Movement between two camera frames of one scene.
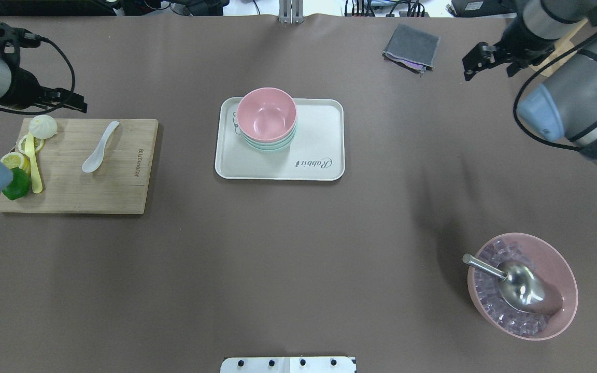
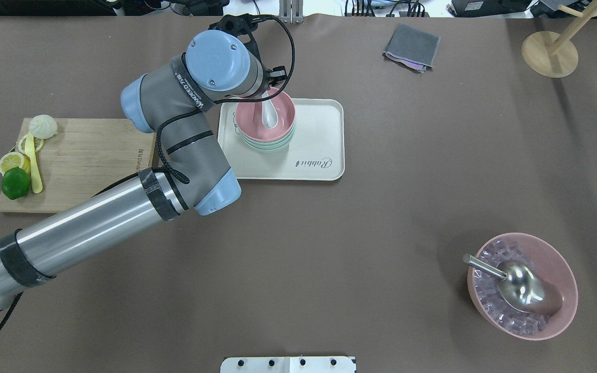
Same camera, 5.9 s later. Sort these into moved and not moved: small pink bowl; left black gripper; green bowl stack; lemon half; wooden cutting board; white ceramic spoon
Moved: left black gripper; white ceramic spoon
Not moved: small pink bowl; wooden cutting board; lemon half; green bowl stack
